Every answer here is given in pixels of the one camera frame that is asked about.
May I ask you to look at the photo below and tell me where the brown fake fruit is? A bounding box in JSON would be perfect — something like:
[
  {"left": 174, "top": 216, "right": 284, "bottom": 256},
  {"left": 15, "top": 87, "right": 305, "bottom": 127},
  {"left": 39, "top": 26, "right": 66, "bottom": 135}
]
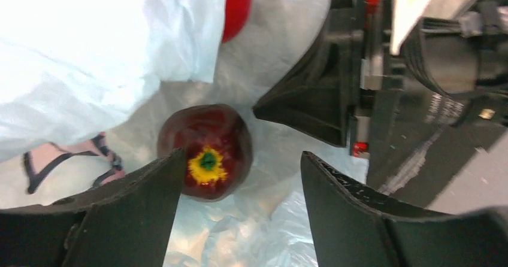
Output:
[{"left": 157, "top": 104, "right": 253, "bottom": 202}]

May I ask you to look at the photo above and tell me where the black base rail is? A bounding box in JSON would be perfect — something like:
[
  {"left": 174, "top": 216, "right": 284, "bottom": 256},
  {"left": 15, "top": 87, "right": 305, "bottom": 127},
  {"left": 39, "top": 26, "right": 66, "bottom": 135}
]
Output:
[{"left": 366, "top": 91, "right": 507, "bottom": 207}]

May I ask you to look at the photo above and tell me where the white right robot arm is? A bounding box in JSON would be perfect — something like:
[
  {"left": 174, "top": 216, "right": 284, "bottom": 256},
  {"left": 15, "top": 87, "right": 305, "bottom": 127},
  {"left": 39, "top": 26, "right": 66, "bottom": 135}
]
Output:
[{"left": 253, "top": 0, "right": 507, "bottom": 178}]

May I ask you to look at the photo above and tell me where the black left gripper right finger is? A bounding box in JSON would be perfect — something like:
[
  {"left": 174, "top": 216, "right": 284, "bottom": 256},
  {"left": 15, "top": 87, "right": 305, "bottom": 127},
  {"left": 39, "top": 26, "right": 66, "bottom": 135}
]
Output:
[{"left": 301, "top": 151, "right": 507, "bottom": 266}]

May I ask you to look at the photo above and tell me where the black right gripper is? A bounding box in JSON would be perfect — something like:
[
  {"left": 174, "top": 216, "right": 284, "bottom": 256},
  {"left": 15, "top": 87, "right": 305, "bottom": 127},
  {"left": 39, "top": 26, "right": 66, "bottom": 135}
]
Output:
[{"left": 253, "top": 0, "right": 407, "bottom": 178}]

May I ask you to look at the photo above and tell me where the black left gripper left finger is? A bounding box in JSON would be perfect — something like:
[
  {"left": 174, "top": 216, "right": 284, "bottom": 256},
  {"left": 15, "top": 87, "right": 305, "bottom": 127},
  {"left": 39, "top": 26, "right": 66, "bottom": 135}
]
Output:
[{"left": 1, "top": 149, "right": 186, "bottom": 266}]

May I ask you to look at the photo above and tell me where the red fake apple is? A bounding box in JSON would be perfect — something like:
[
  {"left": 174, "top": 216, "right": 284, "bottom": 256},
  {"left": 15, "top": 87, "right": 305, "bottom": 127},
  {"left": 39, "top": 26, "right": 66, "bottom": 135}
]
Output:
[{"left": 221, "top": 0, "right": 253, "bottom": 43}]

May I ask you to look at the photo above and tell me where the light blue printed plastic bag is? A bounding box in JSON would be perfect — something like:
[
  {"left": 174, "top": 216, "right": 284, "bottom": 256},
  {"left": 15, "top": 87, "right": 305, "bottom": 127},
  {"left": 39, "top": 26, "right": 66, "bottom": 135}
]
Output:
[{"left": 1, "top": 0, "right": 365, "bottom": 266}]

